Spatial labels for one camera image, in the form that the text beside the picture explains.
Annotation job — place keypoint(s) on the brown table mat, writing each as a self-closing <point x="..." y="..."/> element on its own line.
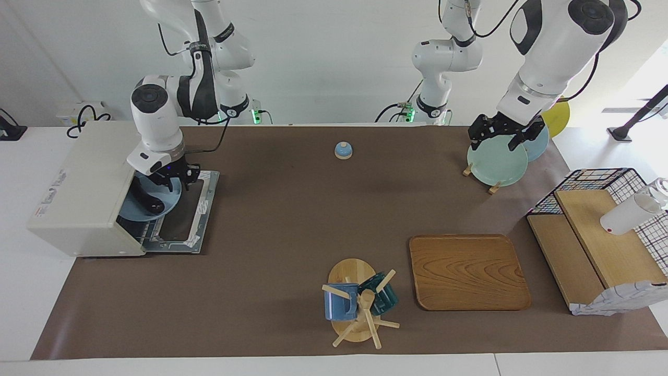
<point x="292" y="250"/>

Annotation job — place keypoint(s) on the light blue racked plate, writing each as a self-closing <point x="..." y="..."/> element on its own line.
<point x="540" y="147"/>

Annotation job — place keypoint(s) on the yellow plate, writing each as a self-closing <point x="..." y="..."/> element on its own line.
<point x="561" y="117"/>

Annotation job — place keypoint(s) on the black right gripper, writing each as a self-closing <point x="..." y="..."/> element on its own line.
<point x="167" y="173"/>

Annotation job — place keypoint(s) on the black floor stand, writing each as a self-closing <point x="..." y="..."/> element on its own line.
<point x="621" y="133"/>

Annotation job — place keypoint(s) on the white cup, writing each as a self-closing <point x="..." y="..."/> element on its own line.
<point x="626" y="216"/>

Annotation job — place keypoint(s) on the wooden plate rack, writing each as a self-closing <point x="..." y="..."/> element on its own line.
<point x="467" y="170"/>

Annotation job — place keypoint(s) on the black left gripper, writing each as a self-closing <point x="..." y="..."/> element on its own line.
<point x="509" y="124"/>

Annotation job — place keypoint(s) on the small blue wooden-knob bell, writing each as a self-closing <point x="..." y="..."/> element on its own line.
<point x="343" y="151"/>

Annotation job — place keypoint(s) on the wooden mug tree stand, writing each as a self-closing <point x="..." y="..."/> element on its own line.
<point x="350" y="272"/>

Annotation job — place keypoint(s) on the light wooden stepped shelf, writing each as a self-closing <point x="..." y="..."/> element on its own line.
<point x="600" y="245"/>

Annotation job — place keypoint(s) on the black desk clamp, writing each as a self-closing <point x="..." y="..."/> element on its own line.
<point x="10" y="130"/>

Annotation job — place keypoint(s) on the cream toaster oven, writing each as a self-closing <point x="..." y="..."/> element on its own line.
<point x="83" y="188"/>

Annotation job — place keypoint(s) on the dark green ceramic mug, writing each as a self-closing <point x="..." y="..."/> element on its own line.
<point x="386" y="300"/>

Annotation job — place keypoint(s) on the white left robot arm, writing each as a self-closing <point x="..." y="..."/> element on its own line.
<point x="553" y="47"/>

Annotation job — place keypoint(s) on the brown wooden tray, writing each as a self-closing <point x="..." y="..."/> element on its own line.
<point x="464" y="274"/>

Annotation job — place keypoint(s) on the blue ceramic mug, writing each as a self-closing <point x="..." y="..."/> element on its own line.
<point x="339" y="305"/>

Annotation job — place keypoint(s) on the pale green plate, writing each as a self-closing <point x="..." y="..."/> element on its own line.
<point x="496" y="164"/>

